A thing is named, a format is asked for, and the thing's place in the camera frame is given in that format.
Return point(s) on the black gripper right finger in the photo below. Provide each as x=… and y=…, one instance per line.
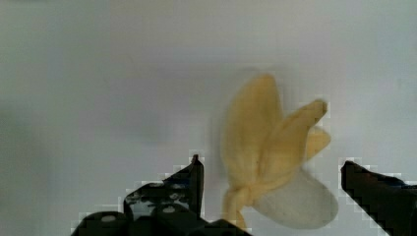
x=389, y=201

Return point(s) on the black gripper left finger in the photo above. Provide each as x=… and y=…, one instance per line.
x=171, y=207

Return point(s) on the yellow plush peeled banana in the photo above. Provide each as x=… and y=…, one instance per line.
x=264, y=152

